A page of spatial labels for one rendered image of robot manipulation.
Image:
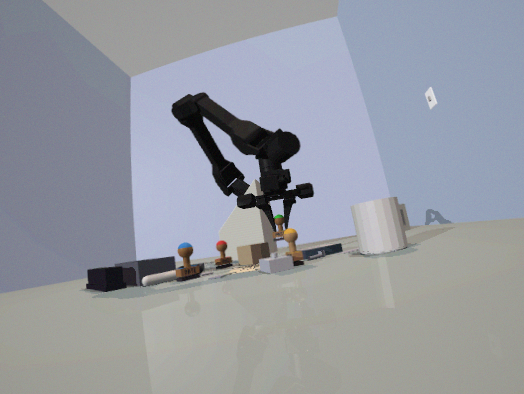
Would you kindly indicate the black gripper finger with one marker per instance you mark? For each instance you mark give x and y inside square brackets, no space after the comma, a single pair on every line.
[268,211]
[287,209]

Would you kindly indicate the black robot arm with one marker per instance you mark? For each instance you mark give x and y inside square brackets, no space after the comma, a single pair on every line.
[271,149]

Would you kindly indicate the blue stamp pad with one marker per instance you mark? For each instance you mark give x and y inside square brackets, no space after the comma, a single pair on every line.
[329,249]

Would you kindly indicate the white mug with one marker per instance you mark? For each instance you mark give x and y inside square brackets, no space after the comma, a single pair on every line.
[380,225]

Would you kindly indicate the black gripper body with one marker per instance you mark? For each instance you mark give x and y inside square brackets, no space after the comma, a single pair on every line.
[249,200]

